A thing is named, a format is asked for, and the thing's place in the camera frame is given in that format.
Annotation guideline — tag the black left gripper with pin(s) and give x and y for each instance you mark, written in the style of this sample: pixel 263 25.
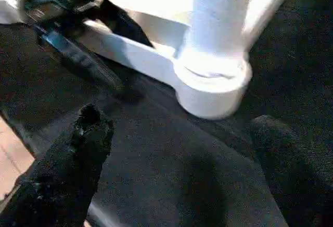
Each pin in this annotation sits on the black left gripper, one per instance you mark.
pixel 78 39

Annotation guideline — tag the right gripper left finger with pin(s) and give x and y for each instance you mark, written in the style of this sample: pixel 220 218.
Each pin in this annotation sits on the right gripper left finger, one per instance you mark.
pixel 62 180

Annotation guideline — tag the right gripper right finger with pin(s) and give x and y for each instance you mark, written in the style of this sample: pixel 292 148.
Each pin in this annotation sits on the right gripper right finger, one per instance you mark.
pixel 296 175

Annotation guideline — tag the white plastic table top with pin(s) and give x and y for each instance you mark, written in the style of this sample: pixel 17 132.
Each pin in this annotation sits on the white plastic table top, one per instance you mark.
pixel 156 19

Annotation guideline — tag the white plastic table leg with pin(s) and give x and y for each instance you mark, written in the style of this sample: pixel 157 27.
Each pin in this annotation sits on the white plastic table leg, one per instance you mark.
pixel 218 13

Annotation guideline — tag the black work mat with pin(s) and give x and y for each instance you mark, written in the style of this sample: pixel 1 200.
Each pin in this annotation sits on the black work mat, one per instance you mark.
pixel 171 169

